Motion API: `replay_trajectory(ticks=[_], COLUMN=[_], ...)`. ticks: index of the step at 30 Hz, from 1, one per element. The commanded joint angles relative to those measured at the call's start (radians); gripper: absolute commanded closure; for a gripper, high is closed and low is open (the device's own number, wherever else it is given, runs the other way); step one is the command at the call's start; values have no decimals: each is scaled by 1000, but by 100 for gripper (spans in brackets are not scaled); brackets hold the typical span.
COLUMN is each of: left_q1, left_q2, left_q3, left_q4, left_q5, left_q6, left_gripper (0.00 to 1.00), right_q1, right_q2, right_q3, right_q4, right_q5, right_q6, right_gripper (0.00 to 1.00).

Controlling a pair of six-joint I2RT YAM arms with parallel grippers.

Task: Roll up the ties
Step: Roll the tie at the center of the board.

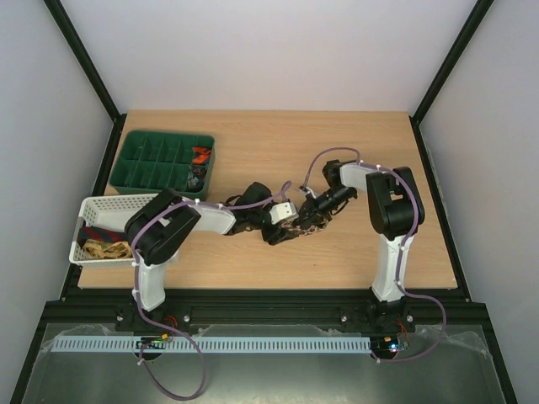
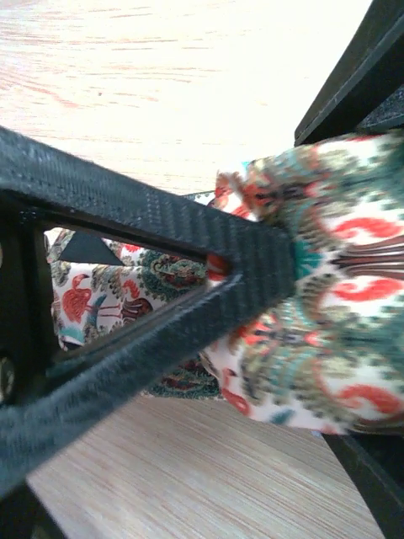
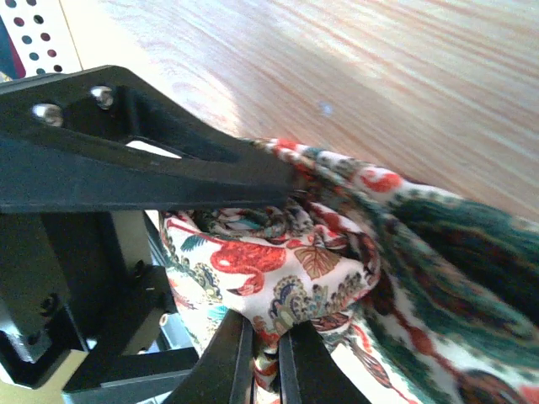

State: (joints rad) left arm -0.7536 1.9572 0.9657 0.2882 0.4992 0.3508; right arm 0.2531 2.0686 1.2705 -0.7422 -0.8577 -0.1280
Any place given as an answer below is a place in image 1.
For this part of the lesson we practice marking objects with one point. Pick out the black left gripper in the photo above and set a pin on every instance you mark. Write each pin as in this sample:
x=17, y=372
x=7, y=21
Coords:
x=276, y=235

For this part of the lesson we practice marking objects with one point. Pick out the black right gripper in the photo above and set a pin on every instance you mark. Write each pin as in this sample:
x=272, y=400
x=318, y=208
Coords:
x=310, y=209

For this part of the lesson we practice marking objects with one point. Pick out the paisley patterned necktie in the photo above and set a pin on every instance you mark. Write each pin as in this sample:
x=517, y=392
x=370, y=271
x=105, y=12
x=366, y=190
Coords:
x=301, y=227

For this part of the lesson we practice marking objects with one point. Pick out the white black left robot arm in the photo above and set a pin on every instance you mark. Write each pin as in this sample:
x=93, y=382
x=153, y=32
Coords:
x=156, y=232

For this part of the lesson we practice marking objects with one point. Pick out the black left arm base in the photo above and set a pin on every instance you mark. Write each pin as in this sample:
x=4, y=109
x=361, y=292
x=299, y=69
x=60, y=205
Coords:
x=128, y=318

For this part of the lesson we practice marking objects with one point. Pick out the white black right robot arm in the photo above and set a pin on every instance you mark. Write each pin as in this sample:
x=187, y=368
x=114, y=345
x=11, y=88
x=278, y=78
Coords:
x=396, y=211

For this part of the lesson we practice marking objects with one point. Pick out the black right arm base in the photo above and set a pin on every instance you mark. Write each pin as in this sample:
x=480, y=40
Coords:
x=372, y=316

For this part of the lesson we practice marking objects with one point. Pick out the dark blue rolled tie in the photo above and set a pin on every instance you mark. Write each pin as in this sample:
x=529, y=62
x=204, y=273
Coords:
x=196, y=178

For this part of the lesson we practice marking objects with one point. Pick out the orange rolled tie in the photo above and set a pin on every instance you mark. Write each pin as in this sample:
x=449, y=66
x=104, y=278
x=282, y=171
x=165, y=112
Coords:
x=201, y=155

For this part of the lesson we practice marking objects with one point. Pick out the green compartment organizer tray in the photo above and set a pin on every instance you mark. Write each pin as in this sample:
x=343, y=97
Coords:
x=152, y=160

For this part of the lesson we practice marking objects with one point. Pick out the white perforated plastic basket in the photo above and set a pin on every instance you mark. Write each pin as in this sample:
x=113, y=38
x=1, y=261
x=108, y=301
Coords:
x=109, y=213

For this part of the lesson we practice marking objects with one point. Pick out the tan patterned tie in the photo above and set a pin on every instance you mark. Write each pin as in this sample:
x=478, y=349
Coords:
x=107, y=250

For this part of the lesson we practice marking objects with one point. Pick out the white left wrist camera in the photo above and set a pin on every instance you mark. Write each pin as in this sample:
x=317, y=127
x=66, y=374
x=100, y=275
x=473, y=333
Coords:
x=284, y=211

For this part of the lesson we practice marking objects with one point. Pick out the light blue slotted cable duct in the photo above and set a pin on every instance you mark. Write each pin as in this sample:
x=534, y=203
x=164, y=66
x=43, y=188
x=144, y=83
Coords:
x=214, y=345

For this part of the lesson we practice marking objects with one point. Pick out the black aluminium frame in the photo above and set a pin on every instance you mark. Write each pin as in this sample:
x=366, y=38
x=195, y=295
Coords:
x=270, y=307

